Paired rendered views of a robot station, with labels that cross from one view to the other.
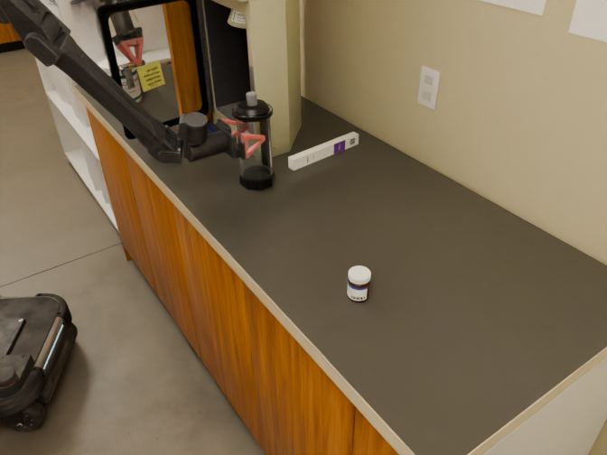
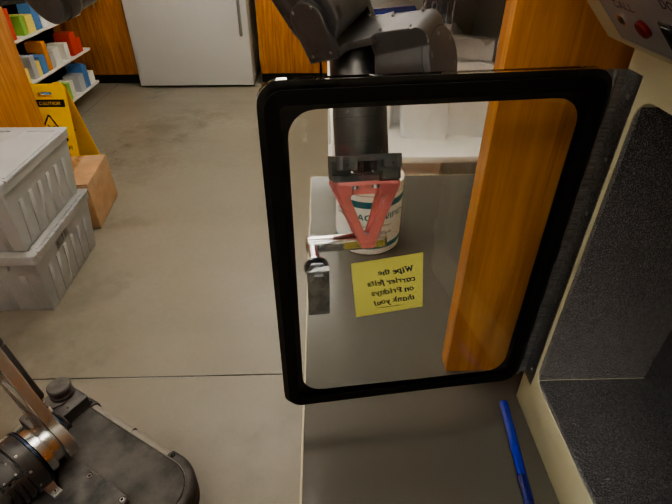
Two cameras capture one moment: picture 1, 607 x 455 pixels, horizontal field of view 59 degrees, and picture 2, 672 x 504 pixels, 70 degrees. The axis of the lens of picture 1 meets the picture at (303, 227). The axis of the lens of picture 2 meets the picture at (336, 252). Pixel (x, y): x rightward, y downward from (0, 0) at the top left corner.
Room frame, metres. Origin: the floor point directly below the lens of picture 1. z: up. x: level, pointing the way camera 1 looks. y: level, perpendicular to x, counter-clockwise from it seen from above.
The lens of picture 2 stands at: (1.24, 0.29, 1.50)
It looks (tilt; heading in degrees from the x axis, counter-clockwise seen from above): 36 degrees down; 32
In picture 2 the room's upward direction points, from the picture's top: straight up
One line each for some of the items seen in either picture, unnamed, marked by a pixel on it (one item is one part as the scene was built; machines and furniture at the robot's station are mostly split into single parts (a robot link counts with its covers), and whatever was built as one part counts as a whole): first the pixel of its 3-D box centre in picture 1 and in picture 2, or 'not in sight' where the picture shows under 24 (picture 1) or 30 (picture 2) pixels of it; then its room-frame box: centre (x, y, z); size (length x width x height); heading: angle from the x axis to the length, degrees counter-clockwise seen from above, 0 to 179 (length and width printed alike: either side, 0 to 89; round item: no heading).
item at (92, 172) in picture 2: not in sight; (77, 191); (2.53, 2.91, 0.14); 0.41 x 0.32 x 0.28; 40
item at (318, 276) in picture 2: (128, 78); (318, 290); (1.54, 0.51, 1.18); 0.02 x 0.02 x 0.06; 40
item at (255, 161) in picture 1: (255, 144); not in sight; (1.35, 0.13, 1.06); 0.11 x 0.11 x 0.21
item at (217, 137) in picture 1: (217, 143); not in sight; (1.29, 0.22, 1.10); 0.10 x 0.07 x 0.07; 34
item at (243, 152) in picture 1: (247, 140); not in sight; (1.30, 0.15, 1.10); 0.09 x 0.07 x 0.07; 124
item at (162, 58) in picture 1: (159, 66); (418, 267); (1.62, 0.43, 1.19); 0.30 x 0.01 x 0.40; 130
